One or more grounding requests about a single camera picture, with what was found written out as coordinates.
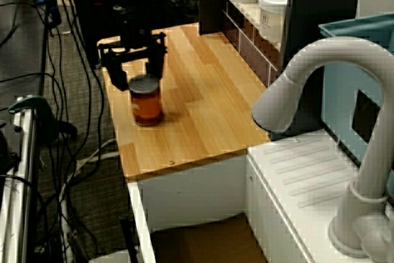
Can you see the teal plastic bin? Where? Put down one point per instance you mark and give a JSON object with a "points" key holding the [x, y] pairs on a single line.
{"points": [[341, 96]]}

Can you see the white jar with label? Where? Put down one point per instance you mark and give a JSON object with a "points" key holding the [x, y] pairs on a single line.
{"points": [[272, 13]]}

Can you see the grey toy faucet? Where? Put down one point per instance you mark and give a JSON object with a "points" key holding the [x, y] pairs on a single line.
{"points": [[372, 158]]}

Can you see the aluminium frame rail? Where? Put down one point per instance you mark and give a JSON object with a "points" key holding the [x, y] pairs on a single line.
{"points": [[21, 183]]}

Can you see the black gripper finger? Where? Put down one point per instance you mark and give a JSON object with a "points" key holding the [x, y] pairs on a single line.
{"points": [[115, 73], [157, 63]]}

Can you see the green clamp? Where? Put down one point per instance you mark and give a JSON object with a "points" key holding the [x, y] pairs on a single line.
{"points": [[46, 115]]}

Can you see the white sink unit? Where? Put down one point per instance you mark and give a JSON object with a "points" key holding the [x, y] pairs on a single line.
{"points": [[277, 201]]}

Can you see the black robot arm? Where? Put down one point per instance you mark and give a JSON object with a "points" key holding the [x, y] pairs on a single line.
{"points": [[132, 19]]}

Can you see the orange food can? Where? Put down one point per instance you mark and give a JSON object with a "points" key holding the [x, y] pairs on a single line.
{"points": [[147, 106]]}

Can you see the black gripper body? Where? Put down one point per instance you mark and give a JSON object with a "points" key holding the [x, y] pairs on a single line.
{"points": [[135, 48]]}

